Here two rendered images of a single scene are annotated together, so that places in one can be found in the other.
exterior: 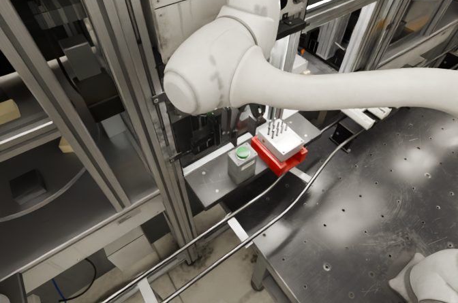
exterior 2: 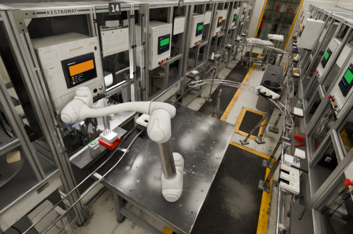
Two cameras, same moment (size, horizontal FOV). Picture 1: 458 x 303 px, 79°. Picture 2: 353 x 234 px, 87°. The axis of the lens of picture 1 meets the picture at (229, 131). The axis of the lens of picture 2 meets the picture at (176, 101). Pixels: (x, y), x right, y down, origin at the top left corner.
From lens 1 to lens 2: 91 cm
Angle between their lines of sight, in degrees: 28
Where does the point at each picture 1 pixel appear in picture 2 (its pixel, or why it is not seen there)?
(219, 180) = (86, 158)
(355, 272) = (148, 178)
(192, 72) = (68, 112)
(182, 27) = (62, 103)
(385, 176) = not seen: hidden behind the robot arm
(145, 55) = (51, 112)
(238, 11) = (79, 97)
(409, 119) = not seen: hidden behind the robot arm
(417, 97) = (124, 108)
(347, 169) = (144, 144)
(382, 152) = not seen: hidden behind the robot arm
